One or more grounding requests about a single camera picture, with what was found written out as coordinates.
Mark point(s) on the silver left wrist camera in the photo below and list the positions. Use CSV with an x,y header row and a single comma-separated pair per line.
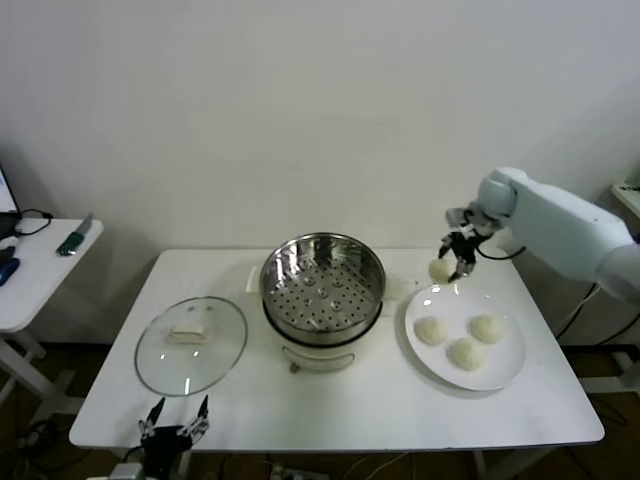
x,y
129,471

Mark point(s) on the cream electric cooker base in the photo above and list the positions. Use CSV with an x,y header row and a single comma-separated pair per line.
x,y
320,357

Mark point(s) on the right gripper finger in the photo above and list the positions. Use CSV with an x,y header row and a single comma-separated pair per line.
x,y
465,269
446,246

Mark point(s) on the grey floor power strip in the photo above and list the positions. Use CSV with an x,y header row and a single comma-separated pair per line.
x,y
295,474

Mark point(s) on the white round plate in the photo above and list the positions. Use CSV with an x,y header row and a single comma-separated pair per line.
x,y
500,370

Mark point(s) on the dark computer mouse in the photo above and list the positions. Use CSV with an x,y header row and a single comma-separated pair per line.
x,y
9,270

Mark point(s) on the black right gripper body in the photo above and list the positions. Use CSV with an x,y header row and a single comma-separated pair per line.
x,y
464,247

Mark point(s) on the black laptop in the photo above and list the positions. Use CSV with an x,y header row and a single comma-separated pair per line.
x,y
7,222

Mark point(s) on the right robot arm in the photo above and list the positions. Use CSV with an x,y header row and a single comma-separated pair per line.
x,y
560,225

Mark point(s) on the white steamed baozi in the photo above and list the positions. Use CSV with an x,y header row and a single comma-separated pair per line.
x,y
431,331
466,354
487,329
440,271

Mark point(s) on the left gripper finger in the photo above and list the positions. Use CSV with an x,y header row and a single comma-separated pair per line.
x,y
151,422
201,422

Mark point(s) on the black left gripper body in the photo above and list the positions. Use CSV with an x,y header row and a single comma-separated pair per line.
x,y
162,445

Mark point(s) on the stainless steel steamer basket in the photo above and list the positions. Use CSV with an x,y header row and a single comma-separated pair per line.
x,y
320,300

